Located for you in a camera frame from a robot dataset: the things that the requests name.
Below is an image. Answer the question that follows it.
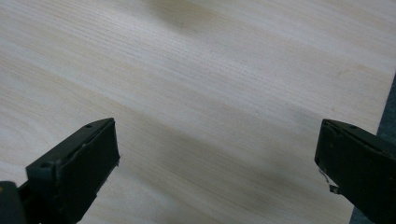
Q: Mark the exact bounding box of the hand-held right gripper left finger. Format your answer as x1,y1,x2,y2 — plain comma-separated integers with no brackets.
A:
18,117,121,224

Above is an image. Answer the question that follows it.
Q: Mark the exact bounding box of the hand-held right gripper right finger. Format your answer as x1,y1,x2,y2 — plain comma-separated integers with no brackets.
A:
314,119,396,224

